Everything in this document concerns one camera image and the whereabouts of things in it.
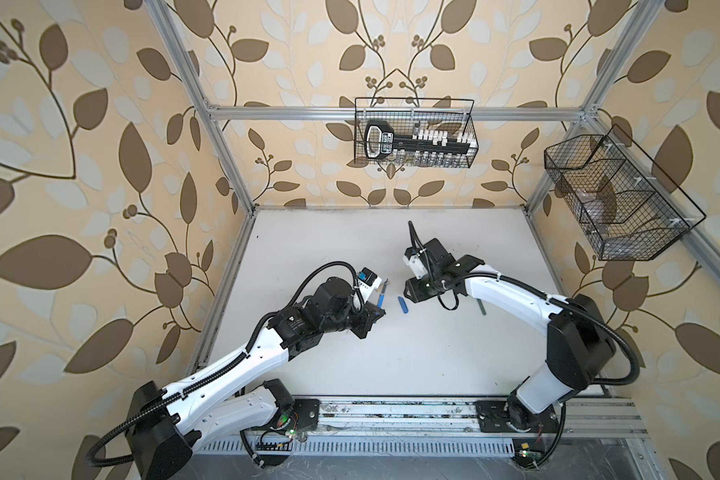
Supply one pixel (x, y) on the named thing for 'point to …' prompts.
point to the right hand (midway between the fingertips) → (411, 293)
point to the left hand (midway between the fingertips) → (384, 310)
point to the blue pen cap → (403, 305)
